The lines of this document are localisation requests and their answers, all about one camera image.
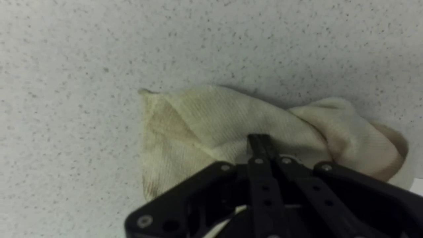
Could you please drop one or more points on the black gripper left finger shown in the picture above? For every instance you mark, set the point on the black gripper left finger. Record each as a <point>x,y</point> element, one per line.
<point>199,199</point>

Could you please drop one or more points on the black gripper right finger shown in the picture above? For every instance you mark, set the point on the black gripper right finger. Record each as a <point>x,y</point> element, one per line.
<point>352,203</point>

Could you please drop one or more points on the beige cloth towel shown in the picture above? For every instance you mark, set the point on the beige cloth towel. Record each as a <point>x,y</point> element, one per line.
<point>203,120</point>

